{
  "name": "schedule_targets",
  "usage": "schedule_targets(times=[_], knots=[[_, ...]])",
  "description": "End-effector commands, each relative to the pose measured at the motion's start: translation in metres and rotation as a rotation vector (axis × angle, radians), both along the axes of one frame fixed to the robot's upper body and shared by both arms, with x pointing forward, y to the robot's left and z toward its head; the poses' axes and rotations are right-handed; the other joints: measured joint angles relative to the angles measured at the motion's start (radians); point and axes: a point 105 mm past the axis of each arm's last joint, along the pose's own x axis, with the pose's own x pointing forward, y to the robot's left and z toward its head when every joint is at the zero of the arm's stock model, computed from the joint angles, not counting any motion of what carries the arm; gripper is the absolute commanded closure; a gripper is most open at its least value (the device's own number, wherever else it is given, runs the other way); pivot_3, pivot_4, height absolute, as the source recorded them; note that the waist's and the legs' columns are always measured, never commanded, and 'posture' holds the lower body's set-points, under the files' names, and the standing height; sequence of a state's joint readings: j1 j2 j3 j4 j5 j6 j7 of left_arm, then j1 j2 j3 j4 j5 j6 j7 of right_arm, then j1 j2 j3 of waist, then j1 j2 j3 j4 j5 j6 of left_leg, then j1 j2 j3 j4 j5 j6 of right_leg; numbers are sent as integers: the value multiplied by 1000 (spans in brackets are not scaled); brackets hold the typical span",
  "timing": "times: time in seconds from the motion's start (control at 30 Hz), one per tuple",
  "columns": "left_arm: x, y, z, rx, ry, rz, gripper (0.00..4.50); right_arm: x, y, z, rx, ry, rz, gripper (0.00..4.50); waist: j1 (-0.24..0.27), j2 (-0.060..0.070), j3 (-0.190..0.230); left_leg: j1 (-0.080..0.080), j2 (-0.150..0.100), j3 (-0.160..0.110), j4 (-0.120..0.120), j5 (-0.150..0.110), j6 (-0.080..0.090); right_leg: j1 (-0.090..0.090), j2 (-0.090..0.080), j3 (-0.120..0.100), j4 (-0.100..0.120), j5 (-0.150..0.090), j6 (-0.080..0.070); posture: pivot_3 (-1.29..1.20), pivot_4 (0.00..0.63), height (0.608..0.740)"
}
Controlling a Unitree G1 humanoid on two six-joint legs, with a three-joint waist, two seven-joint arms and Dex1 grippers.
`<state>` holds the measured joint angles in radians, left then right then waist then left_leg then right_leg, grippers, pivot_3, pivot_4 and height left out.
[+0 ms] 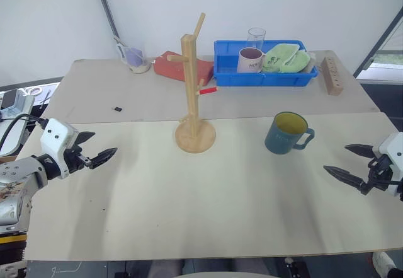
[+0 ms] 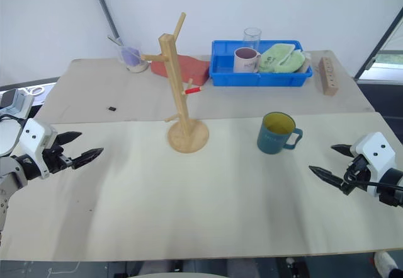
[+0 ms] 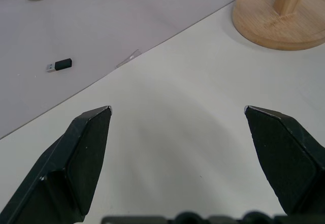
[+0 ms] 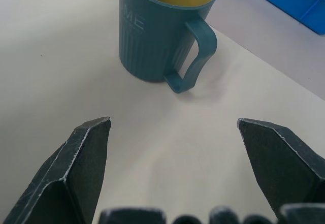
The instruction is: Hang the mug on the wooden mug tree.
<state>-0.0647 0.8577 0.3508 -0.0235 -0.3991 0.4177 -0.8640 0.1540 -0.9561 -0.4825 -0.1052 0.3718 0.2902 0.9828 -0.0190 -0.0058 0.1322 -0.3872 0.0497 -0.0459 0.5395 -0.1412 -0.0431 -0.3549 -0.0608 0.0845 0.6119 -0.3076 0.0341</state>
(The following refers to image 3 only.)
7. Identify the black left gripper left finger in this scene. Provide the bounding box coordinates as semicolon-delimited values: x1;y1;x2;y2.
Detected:
0;105;113;224

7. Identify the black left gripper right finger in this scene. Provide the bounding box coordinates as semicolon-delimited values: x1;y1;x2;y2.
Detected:
243;105;325;216

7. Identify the wooden round stand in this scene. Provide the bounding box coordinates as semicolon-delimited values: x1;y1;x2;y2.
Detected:
232;0;325;51

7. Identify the black USB dongle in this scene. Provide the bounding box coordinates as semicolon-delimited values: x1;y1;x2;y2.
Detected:
46;58;74;74

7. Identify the clear tape strip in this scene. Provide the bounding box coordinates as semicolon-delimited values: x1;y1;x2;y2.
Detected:
114;48;142;69

